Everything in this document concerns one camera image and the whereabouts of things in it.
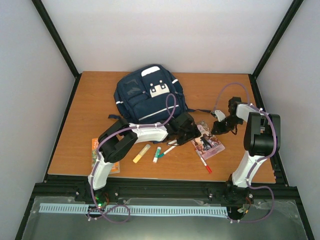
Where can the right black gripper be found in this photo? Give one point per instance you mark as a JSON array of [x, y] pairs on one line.
[[217, 127]]

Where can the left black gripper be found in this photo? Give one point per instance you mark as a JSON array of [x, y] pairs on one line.
[[194, 132]]

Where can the pink shakespeare book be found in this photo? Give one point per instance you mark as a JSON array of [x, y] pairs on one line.
[[207, 145]]

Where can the navy blue backpack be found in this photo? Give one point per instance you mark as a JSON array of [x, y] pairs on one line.
[[146, 95]]

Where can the orange treehouse book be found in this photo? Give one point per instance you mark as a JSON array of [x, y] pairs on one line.
[[94, 144]]

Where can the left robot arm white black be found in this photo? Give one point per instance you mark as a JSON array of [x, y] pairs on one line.
[[115, 143]]

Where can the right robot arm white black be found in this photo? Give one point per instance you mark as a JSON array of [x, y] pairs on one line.
[[262, 139]]

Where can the purple cap marker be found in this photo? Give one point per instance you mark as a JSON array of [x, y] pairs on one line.
[[173, 143]]

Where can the green cap marker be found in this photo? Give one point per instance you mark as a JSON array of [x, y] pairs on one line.
[[167, 151]]

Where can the green white glue stick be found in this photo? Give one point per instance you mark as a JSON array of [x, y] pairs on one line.
[[157, 153]]

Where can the red marker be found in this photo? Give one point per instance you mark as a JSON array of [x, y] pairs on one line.
[[206, 166]]

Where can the yellow highlighter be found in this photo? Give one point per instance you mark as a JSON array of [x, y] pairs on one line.
[[141, 153]]

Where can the metal front plate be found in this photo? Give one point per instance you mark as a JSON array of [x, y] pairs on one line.
[[265, 220]]

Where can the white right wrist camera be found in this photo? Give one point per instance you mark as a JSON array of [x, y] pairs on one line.
[[219, 115]]

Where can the left rear frame post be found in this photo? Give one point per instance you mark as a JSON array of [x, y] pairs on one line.
[[46, 19]]

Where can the frame post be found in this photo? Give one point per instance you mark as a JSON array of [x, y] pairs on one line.
[[284, 24], [46, 19]]

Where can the light blue cable duct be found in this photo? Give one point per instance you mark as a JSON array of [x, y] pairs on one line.
[[136, 210]]

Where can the right rear frame post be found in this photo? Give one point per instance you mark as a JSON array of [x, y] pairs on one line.
[[284, 24]]

